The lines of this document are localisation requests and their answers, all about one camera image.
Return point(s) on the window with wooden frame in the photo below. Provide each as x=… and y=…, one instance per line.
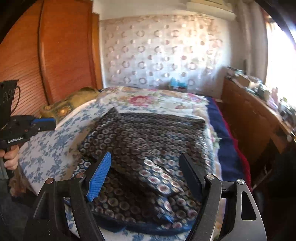
x=281, y=60

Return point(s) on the teal tissue box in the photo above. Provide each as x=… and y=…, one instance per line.
x=175, y=84

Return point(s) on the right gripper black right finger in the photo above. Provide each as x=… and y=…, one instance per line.
x=230, y=201

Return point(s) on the brown wooden wardrobe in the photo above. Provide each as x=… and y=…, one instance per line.
x=51, y=51

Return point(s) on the rolled patterned window curtain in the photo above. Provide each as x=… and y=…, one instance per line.
x=253, y=28

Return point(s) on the cardboard box on cabinet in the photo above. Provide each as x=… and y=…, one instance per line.
x=243, y=81

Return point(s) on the blue floral white sheet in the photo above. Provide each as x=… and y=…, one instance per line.
x=55, y=153

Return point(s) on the gold brown pillow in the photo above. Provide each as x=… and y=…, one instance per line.
x=60, y=109

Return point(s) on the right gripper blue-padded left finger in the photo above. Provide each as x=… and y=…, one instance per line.
x=48, y=220

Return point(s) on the white circle-patterned curtain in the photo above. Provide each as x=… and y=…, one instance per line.
x=147, y=51

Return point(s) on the wooden cabinet under window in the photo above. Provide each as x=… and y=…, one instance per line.
x=262, y=136

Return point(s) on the navy blue blanket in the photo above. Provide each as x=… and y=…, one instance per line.
x=233, y=163

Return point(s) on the person's left hand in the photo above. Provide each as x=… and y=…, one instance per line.
x=11, y=157

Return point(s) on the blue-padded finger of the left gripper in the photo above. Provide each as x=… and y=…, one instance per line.
x=44, y=124

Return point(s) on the beige wall air conditioner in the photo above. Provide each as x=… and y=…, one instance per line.
x=218, y=8

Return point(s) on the navy patterned silk garment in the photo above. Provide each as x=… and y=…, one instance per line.
x=145, y=189

